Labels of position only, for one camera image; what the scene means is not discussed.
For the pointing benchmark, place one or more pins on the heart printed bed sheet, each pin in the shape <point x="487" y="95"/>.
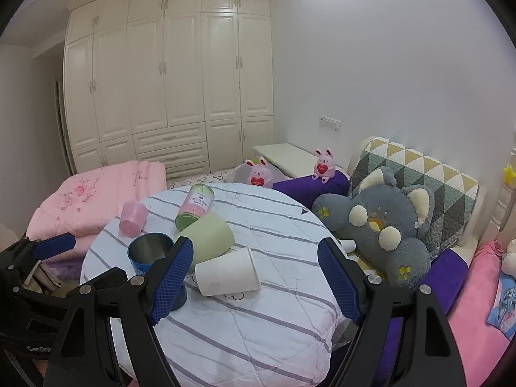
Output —
<point x="209" y="178"/>

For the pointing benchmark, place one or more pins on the yellow star toy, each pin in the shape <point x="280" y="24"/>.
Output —
<point x="510" y="175"/>

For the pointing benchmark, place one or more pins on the blue metal tin cup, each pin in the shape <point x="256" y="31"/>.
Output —
<point x="147" y="250"/>

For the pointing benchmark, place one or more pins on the white paper tube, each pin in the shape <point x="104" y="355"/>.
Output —
<point x="349" y="245"/>

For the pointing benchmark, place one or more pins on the white paper cup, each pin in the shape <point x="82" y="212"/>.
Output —
<point x="225" y="272"/>

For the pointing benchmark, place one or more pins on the white striped quilt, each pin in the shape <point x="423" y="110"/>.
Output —
<point x="250" y="322"/>

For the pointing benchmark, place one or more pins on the pink floral quilt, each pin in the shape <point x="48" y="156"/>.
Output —
<point x="80" y="201"/>

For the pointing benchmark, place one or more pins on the cream white wardrobe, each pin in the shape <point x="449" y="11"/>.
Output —
<point x="181" y="68"/>

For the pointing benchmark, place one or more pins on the pink bunny toy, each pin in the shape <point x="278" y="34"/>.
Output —
<point x="323" y="167"/>
<point x="258" y="175"/>

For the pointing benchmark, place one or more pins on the light green plastic cup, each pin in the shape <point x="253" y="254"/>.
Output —
<point x="209" y="236"/>

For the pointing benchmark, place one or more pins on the white nightstand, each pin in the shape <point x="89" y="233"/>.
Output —
<point x="290" y="157"/>

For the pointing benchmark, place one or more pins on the white carved bed post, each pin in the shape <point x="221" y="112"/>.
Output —
<point x="504" y="217"/>

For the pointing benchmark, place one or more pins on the purple bolster pillow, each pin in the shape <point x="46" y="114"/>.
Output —
<point x="298" y="193"/>

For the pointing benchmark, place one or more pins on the purple fuzzy blanket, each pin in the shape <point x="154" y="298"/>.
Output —
<point x="68" y="269"/>

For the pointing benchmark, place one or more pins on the triangle patterned quilted cover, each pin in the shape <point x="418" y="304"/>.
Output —
<point x="435" y="181"/>

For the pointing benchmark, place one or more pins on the green and pink canister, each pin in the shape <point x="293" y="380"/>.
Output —
<point x="197" y="203"/>

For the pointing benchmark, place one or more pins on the white wall switch panel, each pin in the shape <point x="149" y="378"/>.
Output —
<point x="330" y="123"/>

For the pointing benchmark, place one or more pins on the blue printed pillow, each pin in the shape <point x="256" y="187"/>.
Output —
<point x="504" y="306"/>

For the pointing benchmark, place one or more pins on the purple bed sheet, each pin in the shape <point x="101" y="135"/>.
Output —
<point x="443" y="274"/>

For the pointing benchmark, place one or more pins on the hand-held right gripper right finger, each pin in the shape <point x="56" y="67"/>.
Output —
<point x="338" y="282"/>

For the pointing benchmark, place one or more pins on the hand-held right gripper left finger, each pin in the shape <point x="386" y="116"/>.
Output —
<point x="171" y="282"/>

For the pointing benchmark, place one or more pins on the pink plastic cup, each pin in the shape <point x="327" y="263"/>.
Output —
<point x="133" y="217"/>

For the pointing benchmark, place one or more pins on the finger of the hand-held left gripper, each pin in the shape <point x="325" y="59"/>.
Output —
<point x="109" y="277"/>
<point x="52" y="246"/>

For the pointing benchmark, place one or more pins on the pink fleece blanket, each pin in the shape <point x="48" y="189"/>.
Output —
<point x="471" y="318"/>

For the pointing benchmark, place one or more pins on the grey koala plush toy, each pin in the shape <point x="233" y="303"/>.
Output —
<point x="363" y="250"/>

